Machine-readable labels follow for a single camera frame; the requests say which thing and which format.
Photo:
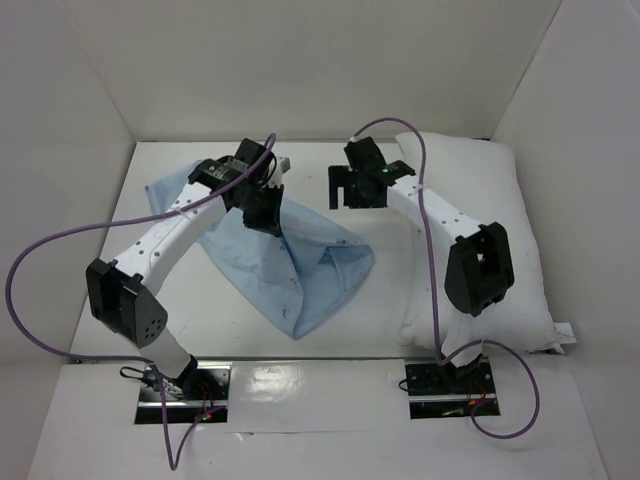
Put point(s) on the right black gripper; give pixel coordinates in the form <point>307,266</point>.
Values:
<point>342,186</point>

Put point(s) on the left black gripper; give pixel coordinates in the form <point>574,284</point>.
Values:
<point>270,221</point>

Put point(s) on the light blue pillowcase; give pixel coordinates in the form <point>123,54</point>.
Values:
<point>296,280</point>

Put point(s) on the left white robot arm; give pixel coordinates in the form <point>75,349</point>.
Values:
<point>123,292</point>

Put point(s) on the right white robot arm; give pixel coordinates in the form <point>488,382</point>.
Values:
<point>469,264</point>

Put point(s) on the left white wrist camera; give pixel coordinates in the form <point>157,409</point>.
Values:
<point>276,171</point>

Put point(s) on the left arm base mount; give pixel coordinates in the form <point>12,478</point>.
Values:
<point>207,400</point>

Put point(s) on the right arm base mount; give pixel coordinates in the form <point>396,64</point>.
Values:
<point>439,392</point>

